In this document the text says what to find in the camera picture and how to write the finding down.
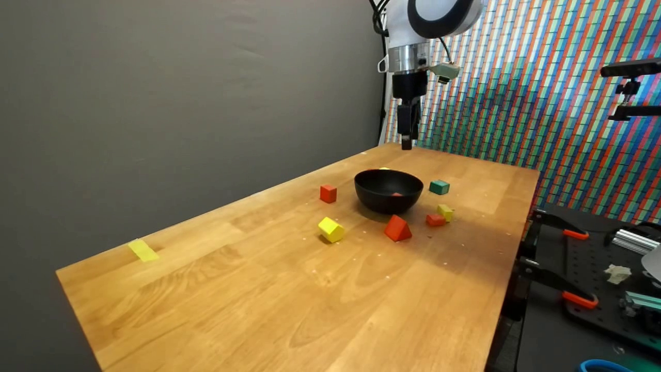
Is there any red triangular prism block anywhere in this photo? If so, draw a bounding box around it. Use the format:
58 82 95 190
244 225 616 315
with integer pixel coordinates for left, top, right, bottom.
383 214 413 243

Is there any yellow tape strip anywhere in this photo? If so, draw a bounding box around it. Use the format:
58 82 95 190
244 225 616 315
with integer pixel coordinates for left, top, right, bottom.
128 238 160 263

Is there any black clamp with orange tips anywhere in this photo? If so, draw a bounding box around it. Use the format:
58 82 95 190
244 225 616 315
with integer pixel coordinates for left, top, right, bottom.
526 209 590 241
515 256 600 310

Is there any black bowl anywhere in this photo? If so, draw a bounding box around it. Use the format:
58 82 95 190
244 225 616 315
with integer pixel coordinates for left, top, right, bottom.
354 168 424 215

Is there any blue round object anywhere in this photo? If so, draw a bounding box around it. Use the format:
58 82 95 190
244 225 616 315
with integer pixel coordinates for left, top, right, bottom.
579 359 634 372

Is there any camera on mount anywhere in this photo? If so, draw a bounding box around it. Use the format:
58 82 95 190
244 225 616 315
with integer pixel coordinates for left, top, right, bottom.
600 57 661 122

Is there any multicoloured patterned backdrop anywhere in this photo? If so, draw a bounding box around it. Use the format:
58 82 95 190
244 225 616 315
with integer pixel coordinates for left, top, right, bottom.
380 0 661 225

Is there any short aluminium extrusion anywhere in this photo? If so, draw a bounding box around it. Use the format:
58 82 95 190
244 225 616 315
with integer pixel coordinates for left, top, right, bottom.
621 290 661 317

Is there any large yellow block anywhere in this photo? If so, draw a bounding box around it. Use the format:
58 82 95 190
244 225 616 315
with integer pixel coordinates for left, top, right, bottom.
317 216 345 244

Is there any crumpled white paper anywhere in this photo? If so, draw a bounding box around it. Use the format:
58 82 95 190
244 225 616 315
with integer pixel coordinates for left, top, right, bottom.
604 263 632 285

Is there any white rounded object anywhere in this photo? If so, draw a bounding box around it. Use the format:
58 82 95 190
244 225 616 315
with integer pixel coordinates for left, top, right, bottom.
641 245 661 283

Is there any silver aluminium extrusion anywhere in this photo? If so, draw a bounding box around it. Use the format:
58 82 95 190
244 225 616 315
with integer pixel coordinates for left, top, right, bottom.
611 228 661 256

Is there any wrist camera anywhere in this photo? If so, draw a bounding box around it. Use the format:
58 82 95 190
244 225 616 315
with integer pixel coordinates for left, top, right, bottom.
428 62 461 85

